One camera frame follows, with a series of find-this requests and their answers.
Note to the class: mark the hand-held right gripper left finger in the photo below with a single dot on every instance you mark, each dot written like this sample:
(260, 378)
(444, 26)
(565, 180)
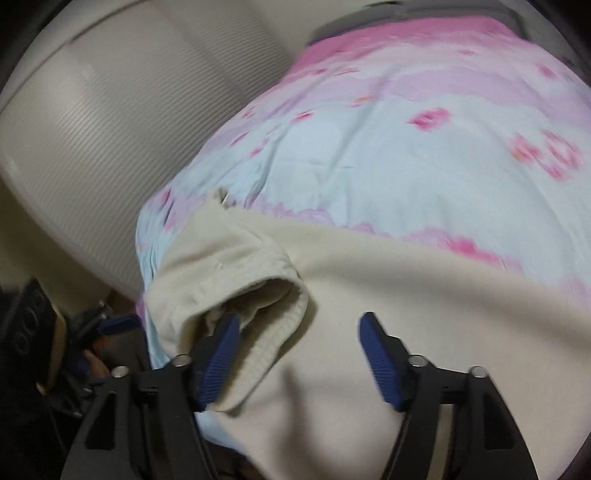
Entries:
(221, 360)

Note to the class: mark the pink blue floral duvet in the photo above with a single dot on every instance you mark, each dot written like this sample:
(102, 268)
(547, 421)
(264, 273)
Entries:
(369, 161)

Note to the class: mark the cream pants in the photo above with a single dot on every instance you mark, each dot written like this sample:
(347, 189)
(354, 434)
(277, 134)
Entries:
(392, 286)

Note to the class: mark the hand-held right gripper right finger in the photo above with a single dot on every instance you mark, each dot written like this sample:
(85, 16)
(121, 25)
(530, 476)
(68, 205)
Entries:
(381, 364)

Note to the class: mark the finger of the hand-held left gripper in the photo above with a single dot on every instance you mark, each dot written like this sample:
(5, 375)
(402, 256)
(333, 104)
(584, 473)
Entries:
(121, 324)

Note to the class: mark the white louvered wardrobe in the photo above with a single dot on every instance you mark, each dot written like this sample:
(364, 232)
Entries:
(115, 138)

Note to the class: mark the grey headboard cushion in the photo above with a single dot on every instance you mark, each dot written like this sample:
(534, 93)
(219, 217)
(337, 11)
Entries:
(360, 21)

